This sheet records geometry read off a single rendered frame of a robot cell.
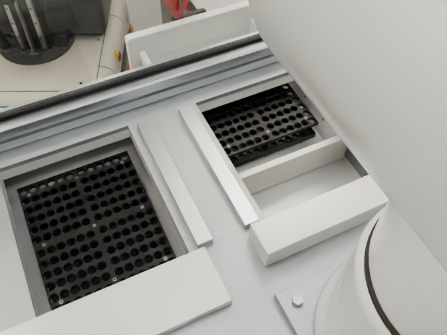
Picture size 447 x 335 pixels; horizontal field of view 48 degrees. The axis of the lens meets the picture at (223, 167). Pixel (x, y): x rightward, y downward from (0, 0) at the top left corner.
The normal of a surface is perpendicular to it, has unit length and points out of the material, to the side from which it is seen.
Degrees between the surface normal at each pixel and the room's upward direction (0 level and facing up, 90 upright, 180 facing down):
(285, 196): 0
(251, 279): 0
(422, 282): 73
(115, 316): 0
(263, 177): 90
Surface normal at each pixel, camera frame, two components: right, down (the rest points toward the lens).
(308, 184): 0.02, -0.59
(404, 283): -0.88, 0.15
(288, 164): 0.44, 0.73
